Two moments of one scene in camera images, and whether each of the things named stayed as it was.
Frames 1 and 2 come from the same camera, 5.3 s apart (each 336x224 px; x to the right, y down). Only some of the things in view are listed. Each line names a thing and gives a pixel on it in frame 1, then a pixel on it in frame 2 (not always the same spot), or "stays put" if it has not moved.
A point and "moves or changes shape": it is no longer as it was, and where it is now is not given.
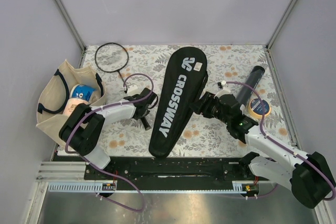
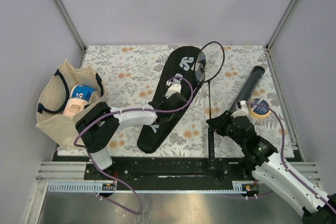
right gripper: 203,105 → 217,124
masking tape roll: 255,109 stays put
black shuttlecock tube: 252,80 stays put
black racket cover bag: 183,89 moves or changes shape
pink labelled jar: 71,105 stays put
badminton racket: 112,57 → 208,63
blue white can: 81,91 stays put
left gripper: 148,112 → 176,115
